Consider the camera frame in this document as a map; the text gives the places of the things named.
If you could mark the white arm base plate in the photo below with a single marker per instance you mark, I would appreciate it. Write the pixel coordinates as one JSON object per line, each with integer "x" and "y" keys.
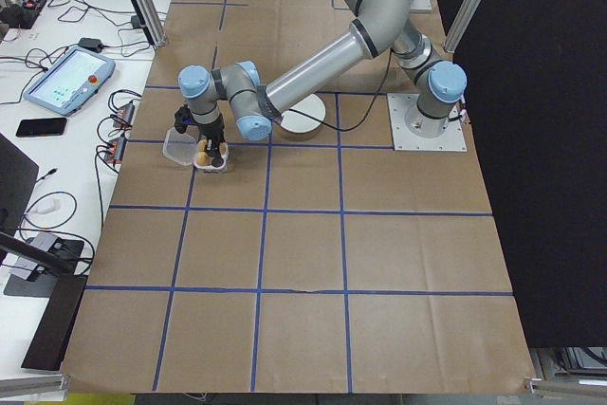
{"x": 422, "y": 3}
{"x": 450, "y": 139}

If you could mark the black frame cover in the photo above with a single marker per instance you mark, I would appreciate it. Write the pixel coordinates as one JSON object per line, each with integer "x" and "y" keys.
{"x": 545, "y": 139}

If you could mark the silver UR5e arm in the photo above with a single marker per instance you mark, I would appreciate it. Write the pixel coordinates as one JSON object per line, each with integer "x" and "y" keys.
{"x": 322, "y": 63}

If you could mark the black electronics box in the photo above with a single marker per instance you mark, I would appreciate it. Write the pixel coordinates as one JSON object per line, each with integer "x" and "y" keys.
{"x": 21, "y": 13}

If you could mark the clear plastic egg box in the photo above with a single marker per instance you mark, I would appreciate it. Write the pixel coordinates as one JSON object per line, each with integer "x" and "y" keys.
{"x": 178, "y": 146}

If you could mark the black monitor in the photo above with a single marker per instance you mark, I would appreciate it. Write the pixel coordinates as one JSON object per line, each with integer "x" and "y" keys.
{"x": 14, "y": 177}

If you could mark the white desk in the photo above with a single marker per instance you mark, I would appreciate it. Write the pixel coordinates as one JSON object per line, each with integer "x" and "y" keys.
{"x": 71, "y": 158}

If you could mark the black flat panel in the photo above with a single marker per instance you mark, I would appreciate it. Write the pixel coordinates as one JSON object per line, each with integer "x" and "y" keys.
{"x": 54, "y": 324}

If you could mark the aluminium table edge bar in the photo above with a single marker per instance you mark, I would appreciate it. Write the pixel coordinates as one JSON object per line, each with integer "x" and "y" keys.
{"x": 564, "y": 387}
{"x": 33, "y": 385}

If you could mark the blue grey teach pendant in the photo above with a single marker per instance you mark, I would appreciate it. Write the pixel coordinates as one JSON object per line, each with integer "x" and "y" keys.
{"x": 71, "y": 80}

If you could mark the small grey hub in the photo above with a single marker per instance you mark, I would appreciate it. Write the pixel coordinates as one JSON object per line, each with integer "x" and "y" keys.
{"x": 24, "y": 271}
{"x": 45, "y": 244}

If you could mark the black monitor stand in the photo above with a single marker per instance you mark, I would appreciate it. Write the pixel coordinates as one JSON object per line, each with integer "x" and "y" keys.
{"x": 71, "y": 258}

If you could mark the orange black usb hub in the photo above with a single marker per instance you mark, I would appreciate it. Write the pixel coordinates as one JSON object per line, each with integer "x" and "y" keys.
{"x": 115, "y": 150}
{"x": 123, "y": 114}

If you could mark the round white plate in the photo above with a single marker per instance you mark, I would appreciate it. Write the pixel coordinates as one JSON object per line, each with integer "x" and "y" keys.
{"x": 308, "y": 115}

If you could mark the black power adapter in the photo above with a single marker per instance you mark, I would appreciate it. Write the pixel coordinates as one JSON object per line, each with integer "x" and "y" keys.
{"x": 92, "y": 44}
{"x": 137, "y": 22}

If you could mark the black smartphone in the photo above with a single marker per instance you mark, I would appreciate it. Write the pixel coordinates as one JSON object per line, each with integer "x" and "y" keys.
{"x": 42, "y": 127}

